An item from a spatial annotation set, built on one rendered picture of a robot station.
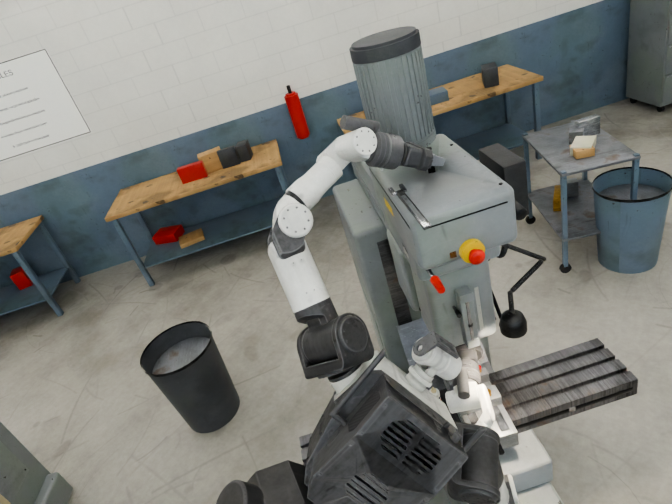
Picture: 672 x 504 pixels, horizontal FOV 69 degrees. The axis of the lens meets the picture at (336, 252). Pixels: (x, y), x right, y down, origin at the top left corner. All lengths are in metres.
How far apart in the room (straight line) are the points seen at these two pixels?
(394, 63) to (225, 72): 4.14
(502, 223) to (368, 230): 0.69
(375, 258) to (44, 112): 4.57
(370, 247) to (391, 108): 0.60
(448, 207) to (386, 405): 0.48
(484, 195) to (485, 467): 0.61
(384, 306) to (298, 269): 0.98
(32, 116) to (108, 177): 0.90
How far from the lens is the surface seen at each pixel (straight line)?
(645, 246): 3.91
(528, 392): 2.00
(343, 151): 1.20
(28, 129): 5.99
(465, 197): 1.19
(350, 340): 1.03
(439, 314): 1.49
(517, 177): 1.72
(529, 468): 1.92
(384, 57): 1.40
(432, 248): 1.19
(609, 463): 2.96
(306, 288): 1.06
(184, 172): 5.15
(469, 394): 1.51
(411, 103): 1.45
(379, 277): 1.92
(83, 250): 6.40
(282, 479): 1.20
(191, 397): 3.31
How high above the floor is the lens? 2.45
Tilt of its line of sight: 31 degrees down
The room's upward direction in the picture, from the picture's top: 18 degrees counter-clockwise
